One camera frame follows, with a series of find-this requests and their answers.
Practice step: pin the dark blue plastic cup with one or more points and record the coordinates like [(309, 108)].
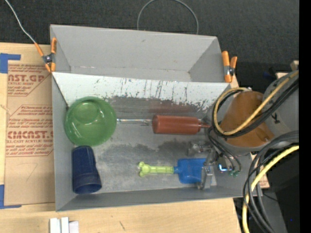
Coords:
[(85, 169)]

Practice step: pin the green plastic bowl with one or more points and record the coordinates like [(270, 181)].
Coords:
[(90, 121)]

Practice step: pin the clear glass rod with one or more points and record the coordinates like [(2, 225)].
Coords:
[(132, 121)]

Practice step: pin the brown cardboard board, red print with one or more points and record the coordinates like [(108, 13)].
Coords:
[(29, 169)]

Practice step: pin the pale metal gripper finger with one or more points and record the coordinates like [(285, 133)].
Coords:
[(206, 178), (197, 149)]

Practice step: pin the grey metal bin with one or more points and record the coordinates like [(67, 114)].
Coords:
[(145, 154)]

